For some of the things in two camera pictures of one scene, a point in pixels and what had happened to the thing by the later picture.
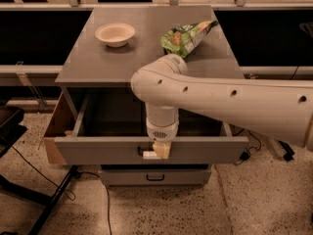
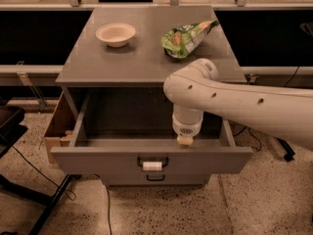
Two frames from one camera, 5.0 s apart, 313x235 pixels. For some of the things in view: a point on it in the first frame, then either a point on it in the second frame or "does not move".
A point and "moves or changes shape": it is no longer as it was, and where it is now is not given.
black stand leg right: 288,156 does not move
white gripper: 161,132 to 185,128
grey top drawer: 110,126 moves or changes shape
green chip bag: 180,40 does not move
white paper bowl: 116,34 does not move
